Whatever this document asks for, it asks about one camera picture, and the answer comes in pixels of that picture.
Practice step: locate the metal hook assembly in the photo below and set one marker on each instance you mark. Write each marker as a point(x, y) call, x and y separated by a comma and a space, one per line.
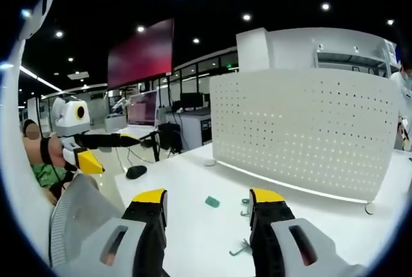
point(241, 248)

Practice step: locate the large red wall screen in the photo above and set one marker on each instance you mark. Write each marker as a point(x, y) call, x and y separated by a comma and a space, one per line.
point(141, 54)

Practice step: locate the black office chair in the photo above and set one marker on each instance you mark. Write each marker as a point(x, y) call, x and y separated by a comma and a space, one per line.
point(169, 138)

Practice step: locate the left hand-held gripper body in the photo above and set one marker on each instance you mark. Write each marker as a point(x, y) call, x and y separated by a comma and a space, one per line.
point(69, 117)

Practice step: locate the small green plastic piece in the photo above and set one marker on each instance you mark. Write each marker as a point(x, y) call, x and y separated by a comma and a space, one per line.
point(212, 202)

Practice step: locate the black computer mouse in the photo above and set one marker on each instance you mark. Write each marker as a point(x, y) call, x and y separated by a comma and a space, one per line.
point(136, 172)

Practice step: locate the white perforated mounting plate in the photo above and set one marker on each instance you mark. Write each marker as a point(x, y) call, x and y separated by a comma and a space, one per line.
point(302, 129)

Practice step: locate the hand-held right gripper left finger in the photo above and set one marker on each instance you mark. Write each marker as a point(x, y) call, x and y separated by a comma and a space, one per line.
point(151, 238)

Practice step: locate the person's left hand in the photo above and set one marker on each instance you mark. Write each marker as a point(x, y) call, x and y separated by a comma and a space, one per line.
point(57, 151)

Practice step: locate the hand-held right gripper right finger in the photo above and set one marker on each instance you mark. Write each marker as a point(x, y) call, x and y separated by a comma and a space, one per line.
point(270, 225)

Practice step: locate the black desktop monitors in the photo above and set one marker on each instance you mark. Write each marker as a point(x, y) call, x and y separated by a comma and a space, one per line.
point(193, 100)

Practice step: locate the grey metal shelf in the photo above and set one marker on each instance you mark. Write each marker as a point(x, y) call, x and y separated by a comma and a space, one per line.
point(351, 58)

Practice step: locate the white curved stand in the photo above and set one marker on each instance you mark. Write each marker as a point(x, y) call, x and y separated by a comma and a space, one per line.
point(19, 96)

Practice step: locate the white-framed monitor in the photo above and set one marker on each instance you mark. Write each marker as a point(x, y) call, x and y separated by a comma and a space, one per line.
point(143, 109)

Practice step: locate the white partition cabinet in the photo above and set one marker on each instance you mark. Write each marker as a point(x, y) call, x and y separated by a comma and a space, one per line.
point(289, 50)

